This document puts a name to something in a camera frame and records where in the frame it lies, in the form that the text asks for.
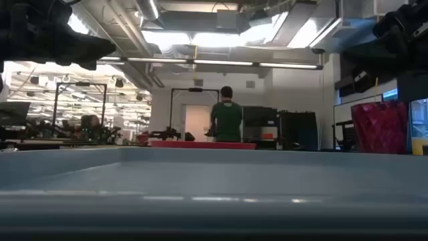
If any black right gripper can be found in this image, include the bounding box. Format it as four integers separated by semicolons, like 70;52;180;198
340;0;428;73

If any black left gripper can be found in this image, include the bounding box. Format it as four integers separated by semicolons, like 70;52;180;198
0;0;117;71

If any red translucent plastic cup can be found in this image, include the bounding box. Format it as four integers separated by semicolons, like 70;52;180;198
350;100;409;155

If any pink plastic plate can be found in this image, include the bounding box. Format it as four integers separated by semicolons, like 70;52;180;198
149;140;257;151

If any blue plastic tray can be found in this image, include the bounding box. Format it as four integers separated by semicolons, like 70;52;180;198
0;146;428;235

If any seated person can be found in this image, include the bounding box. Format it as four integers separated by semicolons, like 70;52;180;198
78;114;103;140

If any black cabinet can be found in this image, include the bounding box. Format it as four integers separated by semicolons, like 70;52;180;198
280;110;319;151

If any dark computer monitor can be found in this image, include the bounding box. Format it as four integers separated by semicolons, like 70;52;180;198
0;101;31;127

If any yellow container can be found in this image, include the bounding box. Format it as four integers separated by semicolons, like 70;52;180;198
411;139;425;156

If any dark screen on stand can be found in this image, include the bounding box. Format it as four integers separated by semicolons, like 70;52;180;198
242;106;278;128

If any long ceiling light bar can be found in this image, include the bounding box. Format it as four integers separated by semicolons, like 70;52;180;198
96;56;324;70

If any standing person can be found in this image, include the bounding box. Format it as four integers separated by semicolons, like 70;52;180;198
209;86;243;143

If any silver ceiling duct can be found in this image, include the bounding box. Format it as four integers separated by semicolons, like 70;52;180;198
135;0;161;21

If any black metal rig frame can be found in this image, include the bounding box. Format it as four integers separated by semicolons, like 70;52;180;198
51;82;108;128
169;87;221;138

